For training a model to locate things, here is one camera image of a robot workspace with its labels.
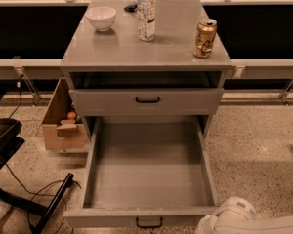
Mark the grey drawer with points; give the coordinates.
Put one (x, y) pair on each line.
(145, 102)
(146, 173)

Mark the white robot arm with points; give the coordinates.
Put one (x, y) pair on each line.
(238, 216)

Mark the grey top drawer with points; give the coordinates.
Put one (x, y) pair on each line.
(145, 102)

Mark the grey drawer cabinet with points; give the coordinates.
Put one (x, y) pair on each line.
(118, 59)

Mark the orange fruit in box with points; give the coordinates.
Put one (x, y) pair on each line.
(71, 115)

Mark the cardboard box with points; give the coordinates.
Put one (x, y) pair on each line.
(59, 133)

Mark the gold soda can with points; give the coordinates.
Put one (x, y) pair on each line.
(205, 34)

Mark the white ceramic bowl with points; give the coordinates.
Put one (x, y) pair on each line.
(101, 18)

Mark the small black object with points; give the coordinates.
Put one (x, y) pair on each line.
(131, 7)

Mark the clear plastic water bottle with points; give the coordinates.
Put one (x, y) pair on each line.
(146, 19)

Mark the black metal stand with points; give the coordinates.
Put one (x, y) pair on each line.
(33, 172)

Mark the metal railing bracket right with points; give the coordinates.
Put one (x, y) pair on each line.
(285, 92)

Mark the metal railing bracket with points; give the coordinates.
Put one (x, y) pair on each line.
(23, 76)
(285, 92)

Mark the metal railing bracket left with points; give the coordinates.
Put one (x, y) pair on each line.
(23, 76)

